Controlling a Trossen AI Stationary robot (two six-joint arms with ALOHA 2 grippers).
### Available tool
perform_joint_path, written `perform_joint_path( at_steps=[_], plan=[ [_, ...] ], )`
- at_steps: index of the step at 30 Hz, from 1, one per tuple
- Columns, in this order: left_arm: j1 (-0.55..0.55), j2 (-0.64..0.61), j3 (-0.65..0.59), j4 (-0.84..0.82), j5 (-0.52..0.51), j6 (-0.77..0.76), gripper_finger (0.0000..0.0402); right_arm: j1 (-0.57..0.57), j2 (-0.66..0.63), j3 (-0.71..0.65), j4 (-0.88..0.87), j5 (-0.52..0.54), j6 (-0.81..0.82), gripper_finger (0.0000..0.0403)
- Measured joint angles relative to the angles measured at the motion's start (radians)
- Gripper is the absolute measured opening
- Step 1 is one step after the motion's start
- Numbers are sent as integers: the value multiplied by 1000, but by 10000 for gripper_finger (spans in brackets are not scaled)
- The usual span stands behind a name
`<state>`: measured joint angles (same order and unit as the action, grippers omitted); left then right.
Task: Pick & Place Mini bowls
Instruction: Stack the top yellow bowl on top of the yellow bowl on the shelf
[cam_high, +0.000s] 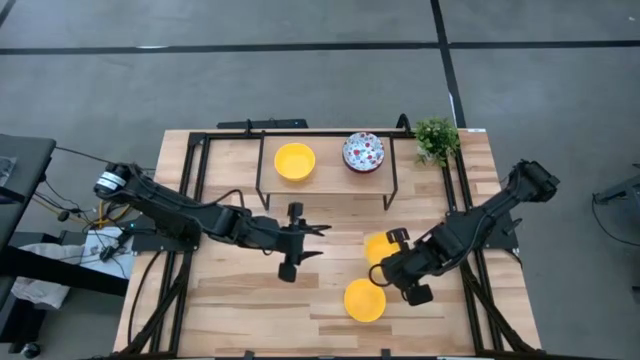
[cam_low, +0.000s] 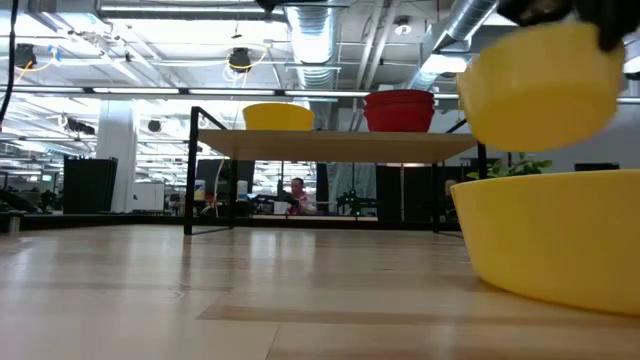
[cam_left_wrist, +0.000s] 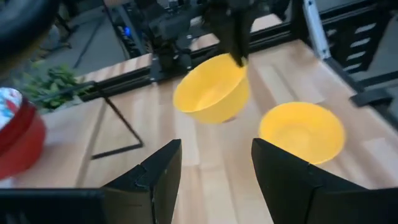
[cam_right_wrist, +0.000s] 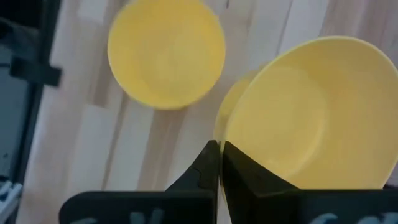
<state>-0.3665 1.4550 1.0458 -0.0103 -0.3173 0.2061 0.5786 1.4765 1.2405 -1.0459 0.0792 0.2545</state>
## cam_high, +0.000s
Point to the black power strip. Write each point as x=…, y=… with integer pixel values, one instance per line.
x=260, y=124

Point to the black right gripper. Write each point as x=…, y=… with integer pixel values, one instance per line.
x=410, y=267

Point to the black round caster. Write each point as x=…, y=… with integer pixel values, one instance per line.
x=30, y=350

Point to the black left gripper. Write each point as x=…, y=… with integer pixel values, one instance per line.
x=291, y=245

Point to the black side table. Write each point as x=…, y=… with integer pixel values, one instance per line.
x=25, y=160

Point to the red floral ceramic bowl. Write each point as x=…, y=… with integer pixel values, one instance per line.
x=363, y=151
x=364, y=171

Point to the black metal beam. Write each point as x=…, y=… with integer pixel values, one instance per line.
x=50, y=270

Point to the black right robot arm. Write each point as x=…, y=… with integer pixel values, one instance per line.
x=530, y=182

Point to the white plastic bag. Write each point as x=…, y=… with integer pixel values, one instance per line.
x=40, y=295

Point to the black stand leg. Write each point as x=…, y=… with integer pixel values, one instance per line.
x=620, y=190

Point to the green potted plant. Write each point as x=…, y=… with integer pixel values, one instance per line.
x=437, y=140

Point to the black aluminium frame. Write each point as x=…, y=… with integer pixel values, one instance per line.
x=325, y=134

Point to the white printed paper sheet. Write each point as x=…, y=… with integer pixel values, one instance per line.
x=100, y=260

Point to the wooden shelf black metal legs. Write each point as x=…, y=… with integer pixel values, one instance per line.
x=330, y=175

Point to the yellow plastic bowl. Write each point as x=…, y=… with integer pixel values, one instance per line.
x=365, y=300
x=295, y=161
x=375, y=249

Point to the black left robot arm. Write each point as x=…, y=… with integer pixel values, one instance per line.
x=165, y=205

